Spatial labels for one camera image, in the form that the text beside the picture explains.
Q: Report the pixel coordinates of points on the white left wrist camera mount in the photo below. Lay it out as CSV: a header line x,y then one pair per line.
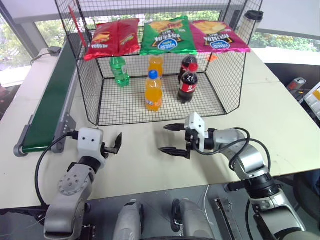
x,y
90,142

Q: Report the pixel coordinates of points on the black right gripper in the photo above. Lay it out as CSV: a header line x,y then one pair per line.
x,y
190,140

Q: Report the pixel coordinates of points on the green soda bottle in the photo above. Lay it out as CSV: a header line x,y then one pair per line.
x,y
120,72

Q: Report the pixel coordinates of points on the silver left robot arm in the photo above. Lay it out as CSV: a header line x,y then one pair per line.
x,y
72,190

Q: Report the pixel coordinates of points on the green chips bag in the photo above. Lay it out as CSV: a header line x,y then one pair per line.
x,y
168,37

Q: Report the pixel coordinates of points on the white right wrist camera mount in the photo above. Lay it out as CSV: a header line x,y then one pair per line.
x,y
196,123

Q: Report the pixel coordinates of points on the metal bracket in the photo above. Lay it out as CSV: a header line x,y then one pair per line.
x,y
226,217

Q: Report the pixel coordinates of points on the pink chips bag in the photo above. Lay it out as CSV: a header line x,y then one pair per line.
x,y
218,37

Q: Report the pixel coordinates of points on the red chips bag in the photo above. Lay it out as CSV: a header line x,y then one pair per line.
x,y
112,40

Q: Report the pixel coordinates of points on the grey power adapter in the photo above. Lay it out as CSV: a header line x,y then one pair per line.
x,y
54,50

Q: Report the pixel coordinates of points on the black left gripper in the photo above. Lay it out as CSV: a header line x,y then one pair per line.
x,y
105,150

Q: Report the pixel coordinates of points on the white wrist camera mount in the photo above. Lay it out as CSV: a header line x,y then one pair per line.
x,y
90,142
196,123

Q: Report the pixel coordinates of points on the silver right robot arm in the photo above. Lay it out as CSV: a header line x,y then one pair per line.
x,y
250,160

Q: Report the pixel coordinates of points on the white storage box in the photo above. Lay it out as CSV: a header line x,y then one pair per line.
x,y
313,98

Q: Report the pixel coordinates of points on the grey orange handheld device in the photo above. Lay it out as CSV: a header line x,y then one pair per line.
x,y
296,85

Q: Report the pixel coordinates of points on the cola bottle red cap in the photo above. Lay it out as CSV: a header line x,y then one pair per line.
x,y
188,86

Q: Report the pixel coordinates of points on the clear tumbler black lid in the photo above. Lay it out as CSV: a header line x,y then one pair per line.
x,y
248,27

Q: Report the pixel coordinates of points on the green conveyor belt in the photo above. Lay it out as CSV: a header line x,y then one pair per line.
x,y
47,100

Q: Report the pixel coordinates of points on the red strip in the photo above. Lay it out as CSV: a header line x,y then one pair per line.
x,y
80,32

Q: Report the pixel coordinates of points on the orange soda bottle blue cap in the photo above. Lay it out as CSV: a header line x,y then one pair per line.
x,y
153,95

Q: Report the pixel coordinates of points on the orange tag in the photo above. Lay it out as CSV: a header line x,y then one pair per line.
x,y
212,58

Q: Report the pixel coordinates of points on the grey rounded robot leg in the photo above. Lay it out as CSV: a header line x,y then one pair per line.
x,y
130,220
195,220

